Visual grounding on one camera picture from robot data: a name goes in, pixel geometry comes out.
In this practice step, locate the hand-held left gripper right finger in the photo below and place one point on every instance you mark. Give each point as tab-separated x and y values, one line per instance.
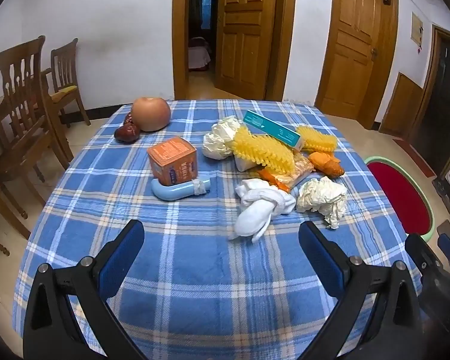
322	262

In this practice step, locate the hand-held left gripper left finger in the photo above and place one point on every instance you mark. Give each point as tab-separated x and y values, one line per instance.
122	258

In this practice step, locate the green bin with red liner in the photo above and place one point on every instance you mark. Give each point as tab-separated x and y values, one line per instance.
397	195

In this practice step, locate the white tissue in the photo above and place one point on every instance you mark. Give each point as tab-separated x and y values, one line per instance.
322	195
219	138

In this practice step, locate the light blue plastic tube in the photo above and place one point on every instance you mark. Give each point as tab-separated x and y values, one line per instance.
172	191

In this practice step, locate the knotted white sock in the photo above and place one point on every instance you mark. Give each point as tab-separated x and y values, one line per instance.
255	202

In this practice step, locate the orange cardboard box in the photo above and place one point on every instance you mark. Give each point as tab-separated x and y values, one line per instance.
172	157

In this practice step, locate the yellow bristle brush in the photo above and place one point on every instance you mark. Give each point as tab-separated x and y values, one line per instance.
262	153

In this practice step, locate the white and teal box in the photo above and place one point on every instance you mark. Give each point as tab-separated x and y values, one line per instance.
273	129

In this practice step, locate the blue plaid tablecloth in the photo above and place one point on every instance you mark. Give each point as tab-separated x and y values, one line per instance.
195	270

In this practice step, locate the red doormat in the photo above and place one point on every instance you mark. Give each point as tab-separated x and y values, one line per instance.
416	157

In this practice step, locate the clear orange snack packet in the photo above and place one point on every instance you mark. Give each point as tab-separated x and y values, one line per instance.
298	168

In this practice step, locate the yellow foam fruit net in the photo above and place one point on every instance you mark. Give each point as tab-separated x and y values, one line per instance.
318	138

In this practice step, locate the dark red fruit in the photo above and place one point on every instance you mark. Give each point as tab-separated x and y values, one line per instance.
129	118
127	134

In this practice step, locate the white plastic bag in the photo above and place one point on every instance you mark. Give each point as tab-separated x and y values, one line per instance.
243	163

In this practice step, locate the orange apple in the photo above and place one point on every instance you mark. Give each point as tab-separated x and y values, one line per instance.
150	114

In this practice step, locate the low wooden panel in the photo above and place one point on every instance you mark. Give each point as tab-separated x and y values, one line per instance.
401	105

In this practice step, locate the dark entrance door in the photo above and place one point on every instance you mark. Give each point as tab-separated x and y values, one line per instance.
446	101

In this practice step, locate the tall wooden chair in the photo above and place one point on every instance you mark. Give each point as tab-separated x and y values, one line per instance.
15	93

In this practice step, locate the wooden chair with yellow cushion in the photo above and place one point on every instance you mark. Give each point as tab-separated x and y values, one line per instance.
63	67

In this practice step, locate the closed wooden door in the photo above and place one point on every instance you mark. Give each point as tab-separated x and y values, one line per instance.
354	45

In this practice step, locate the bed with pink cover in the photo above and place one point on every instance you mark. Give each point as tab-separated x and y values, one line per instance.
198	56

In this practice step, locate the open wooden door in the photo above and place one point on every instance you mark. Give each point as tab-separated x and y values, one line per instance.
243	45

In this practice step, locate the beige wall panel box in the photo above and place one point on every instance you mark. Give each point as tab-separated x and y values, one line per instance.
416	30

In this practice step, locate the wooden door frame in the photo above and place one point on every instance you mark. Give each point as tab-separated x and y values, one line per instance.
180	45

